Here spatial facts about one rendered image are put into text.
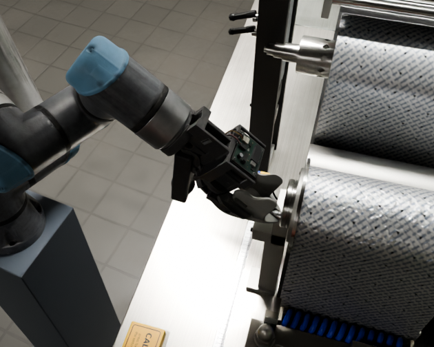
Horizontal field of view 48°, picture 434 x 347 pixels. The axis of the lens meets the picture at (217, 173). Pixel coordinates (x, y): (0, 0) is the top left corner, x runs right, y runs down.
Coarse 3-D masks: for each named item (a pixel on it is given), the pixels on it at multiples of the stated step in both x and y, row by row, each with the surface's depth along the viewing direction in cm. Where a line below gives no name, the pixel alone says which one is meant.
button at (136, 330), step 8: (136, 328) 95; (144, 328) 95; (152, 328) 95; (160, 328) 95; (128, 336) 94; (136, 336) 94; (144, 336) 94; (152, 336) 94; (160, 336) 94; (128, 344) 93; (136, 344) 93; (144, 344) 93; (152, 344) 93; (160, 344) 93
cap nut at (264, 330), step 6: (264, 324) 81; (258, 330) 81; (264, 330) 80; (270, 330) 80; (258, 336) 81; (264, 336) 80; (270, 336) 80; (258, 342) 82; (264, 342) 81; (270, 342) 81
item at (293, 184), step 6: (294, 180) 73; (288, 186) 72; (294, 186) 72; (288, 192) 71; (294, 192) 71; (288, 198) 70; (294, 198) 70; (288, 204) 70; (282, 210) 71; (288, 210) 71; (282, 216) 71; (288, 216) 71; (282, 222) 72; (288, 222) 71
